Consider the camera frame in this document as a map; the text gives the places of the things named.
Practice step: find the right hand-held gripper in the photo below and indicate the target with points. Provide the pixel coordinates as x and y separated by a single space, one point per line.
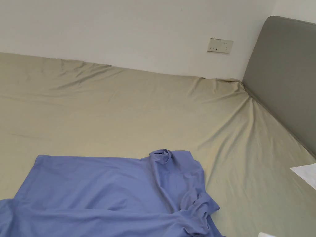
263 235

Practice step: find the white cloth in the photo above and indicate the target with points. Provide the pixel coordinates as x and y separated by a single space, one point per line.
306 172

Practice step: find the grey padded headboard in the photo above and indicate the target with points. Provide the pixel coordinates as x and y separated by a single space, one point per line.
284 74

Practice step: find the blue shirt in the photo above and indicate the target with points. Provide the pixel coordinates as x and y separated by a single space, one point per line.
98 197

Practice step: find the bed with beige sheet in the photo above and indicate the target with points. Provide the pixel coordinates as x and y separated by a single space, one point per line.
138 108

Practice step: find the white wall socket plate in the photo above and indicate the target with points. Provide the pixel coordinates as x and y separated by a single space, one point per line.
220 45

